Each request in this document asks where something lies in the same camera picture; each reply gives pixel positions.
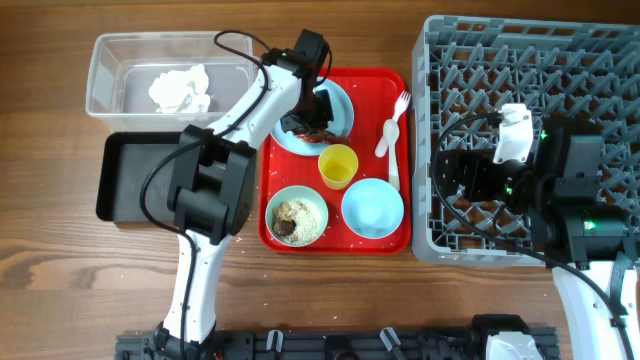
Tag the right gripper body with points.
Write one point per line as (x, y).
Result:
(479, 177)

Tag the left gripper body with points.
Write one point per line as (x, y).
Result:
(313, 114)

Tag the light blue plate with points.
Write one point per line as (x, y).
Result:
(341, 125)

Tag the red snack wrapper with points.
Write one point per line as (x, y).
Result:
(319, 137)

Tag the yellow plastic cup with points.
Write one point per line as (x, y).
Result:
(337, 165)

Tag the white plastic spoon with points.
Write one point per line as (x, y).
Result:
(390, 135)

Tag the white plastic fork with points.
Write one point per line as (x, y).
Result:
(400, 108)

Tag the green bowl with food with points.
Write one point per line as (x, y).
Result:
(296, 216)

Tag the light blue bowl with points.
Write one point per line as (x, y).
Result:
(372, 208)

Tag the white napkin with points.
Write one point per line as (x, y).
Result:
(181, 91)

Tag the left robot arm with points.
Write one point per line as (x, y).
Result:
(213, 174)

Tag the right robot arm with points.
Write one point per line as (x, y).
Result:
(589, 246)

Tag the grey dishwasher rack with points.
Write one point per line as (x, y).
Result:
(464, 66)

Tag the clear plastic waste bin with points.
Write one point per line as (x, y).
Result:
(124, 66)

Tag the red serving tray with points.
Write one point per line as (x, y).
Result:
(373, 93)

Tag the black plastic tray bin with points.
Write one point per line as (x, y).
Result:
(127, 160)

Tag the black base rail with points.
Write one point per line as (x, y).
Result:
(425, 344)

